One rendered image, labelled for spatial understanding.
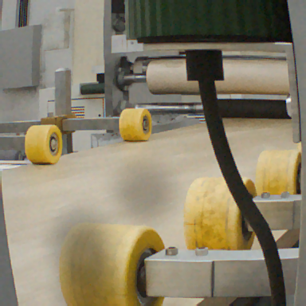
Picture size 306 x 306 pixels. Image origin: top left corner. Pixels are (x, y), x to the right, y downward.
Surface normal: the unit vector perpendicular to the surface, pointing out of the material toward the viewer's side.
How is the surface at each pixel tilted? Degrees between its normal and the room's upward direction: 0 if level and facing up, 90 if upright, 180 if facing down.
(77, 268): 73
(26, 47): 90
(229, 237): 109
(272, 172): 62
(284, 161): 40
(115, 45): 90
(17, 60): 90
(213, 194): 47
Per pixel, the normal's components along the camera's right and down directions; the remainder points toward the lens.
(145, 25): -0.78, 0.09
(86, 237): -0.25, -0.77
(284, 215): -0.38, 0.11
